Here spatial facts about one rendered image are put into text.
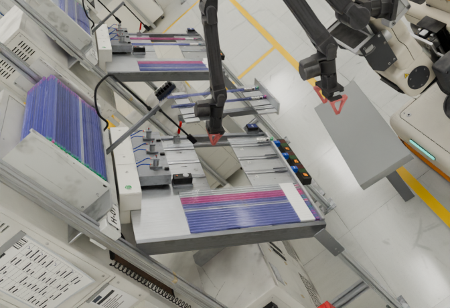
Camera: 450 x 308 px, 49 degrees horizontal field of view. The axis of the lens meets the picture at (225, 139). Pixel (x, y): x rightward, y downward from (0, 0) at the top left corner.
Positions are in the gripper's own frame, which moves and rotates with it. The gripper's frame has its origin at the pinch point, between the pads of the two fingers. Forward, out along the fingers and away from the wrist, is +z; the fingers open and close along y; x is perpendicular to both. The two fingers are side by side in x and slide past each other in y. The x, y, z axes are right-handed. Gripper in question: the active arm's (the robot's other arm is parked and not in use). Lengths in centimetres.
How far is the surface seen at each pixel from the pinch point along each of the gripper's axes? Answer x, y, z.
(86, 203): -58, 49, -9
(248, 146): 16.9, 1.3, 2.0
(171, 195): -25.3, 33.4, 2.5
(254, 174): 12.6, 23.8, 2.2
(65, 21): -63, -96, -25
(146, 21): 34, -436, 81
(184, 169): -16.8, 16.7, 2.4
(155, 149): -28.6, 10.2, -4.3
